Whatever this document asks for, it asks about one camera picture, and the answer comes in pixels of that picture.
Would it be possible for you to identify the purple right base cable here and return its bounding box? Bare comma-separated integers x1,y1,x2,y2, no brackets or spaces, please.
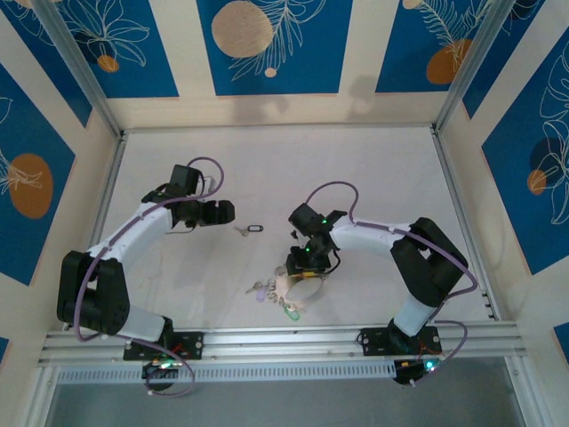
411,319,468,387

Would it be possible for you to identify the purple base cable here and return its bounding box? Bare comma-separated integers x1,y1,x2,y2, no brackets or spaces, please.
411,319,468,387
145,353,196,398

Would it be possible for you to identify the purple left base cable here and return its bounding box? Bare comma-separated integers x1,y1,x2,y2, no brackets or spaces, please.
145,353,196,398

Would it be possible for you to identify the long aluminium base rail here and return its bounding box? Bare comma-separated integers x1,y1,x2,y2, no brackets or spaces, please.
37,323,528,367

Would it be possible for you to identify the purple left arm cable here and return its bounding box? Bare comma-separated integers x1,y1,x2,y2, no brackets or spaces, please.
76,156,224,343

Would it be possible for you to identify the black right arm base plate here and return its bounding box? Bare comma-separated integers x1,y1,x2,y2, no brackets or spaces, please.
359,326,442,357

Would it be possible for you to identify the aluminium table edge rail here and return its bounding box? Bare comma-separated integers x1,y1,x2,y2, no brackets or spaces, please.
430,128,503,324
119,124,439,134
86,133,130,254

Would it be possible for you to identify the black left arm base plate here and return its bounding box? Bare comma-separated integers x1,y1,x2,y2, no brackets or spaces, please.
123,329,205,361

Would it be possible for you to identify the grey slotted cable duct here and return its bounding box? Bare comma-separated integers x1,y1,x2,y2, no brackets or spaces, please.
55,359,401,384

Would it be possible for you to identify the key with lilac tag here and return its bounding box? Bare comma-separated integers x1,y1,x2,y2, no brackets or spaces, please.
244,279,268,302

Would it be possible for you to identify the beige round keyring with chains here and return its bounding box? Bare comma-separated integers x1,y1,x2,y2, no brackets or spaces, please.
273,265,330,315

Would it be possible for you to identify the aluminium frame leg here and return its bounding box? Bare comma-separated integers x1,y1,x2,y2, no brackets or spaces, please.
504,355,541,427
24,367,61,427

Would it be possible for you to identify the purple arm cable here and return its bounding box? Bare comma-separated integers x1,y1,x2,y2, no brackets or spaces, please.
308,181,479,324
76,156,224,343

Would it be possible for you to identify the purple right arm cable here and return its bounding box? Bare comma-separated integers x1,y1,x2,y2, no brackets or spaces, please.
308,181,479,324

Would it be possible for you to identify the aluminium frame post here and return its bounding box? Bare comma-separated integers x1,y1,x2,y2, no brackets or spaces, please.
30,0,125,141
433,0,519,134

